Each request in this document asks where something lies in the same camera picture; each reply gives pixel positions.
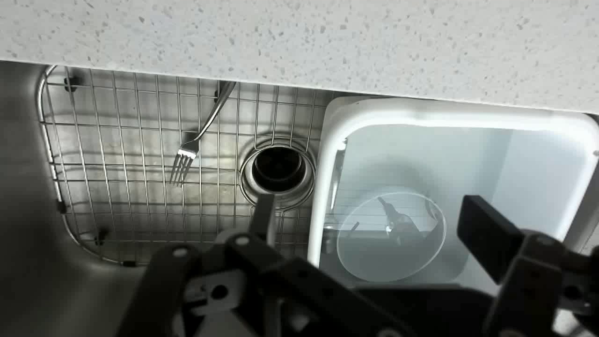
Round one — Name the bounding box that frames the metal wire sink grid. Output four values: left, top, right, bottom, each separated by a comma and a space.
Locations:
35, 64, 333, 268

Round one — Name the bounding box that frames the clear glass bowl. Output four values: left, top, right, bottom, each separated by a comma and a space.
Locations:
335, 189, 449, 285

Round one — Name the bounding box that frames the white plastic tub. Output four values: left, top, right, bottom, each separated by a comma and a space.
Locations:
305, 96, 599, 296

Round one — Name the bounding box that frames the round sink drain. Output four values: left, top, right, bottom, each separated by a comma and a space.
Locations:
237, 131, 318, 204

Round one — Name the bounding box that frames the silver metal fork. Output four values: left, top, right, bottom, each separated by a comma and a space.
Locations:
166, 81, 239, 187

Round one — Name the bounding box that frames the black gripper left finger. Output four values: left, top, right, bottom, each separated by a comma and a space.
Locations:
118, 193, 408, 337

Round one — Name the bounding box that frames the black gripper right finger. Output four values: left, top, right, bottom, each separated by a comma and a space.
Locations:
456, 193, 599, 337

